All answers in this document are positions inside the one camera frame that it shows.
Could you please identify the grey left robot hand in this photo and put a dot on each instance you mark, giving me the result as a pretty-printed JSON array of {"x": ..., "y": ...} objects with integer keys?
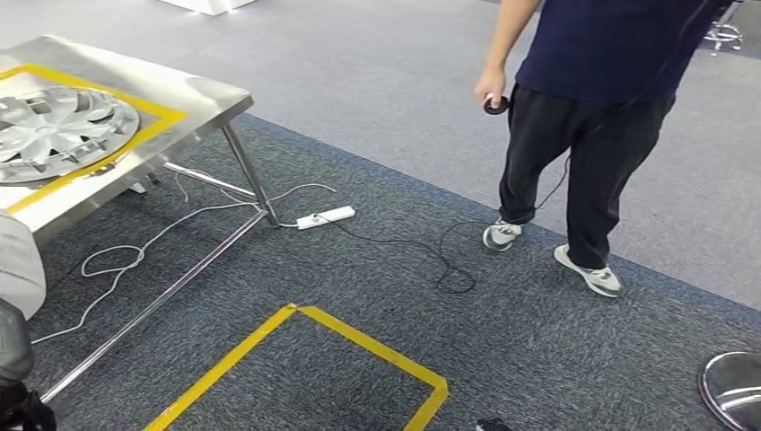
[{"x": 15, "y": 330}]

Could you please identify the person's right hand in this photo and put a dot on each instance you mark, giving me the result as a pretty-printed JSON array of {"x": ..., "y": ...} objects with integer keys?
[{"x": 490, "y": 80}]

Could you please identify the black handheld controller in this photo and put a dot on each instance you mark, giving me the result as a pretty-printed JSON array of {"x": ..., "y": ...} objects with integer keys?
[{"x": 497, "y": 108}]

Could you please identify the white curved plastic part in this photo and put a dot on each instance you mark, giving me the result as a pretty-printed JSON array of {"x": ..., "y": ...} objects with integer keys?
[{"x": 21, "y": 262}]

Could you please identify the person's right forearm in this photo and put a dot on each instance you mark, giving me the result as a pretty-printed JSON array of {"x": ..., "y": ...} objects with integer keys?
[{"x": 511, "y": 36}]

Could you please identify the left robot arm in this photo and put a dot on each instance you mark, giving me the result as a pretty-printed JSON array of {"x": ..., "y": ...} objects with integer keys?
[{"x": 21, "y": 407}]

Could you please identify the stainless steel workbench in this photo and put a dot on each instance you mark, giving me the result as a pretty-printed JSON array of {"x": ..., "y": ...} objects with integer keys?
[{"x": 196, "y": 101}]

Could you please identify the person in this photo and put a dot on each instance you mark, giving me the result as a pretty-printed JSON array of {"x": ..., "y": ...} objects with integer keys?
[{"x": 594, "y": 53}]

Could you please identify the grey plastic hubcap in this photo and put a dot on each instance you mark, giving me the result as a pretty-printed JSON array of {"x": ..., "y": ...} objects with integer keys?
[{"x": 59, "y": 131}]

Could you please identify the white power strip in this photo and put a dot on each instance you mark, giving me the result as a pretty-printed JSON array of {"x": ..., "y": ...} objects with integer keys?
[{"x": 326, "y": 218}]

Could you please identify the chrome swivel chair base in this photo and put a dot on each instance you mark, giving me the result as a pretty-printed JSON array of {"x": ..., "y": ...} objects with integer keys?
[{"x": 723, "y": 37}]

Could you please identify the white plinth with light strip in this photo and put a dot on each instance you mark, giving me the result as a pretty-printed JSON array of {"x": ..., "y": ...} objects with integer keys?
[{"x": 208, "y": 6}]

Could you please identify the yellow floor tape square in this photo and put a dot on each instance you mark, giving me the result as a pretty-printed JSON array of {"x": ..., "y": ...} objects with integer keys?
[{"x": 368, "y": 348}]

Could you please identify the large yellow tape frame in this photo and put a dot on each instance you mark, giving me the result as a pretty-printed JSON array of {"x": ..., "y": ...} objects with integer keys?
[{"x": 160, "y": 113}]

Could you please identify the chrome stanchion post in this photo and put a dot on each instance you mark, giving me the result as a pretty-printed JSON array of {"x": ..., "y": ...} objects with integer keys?
[{"x": 737, "y": 392}]

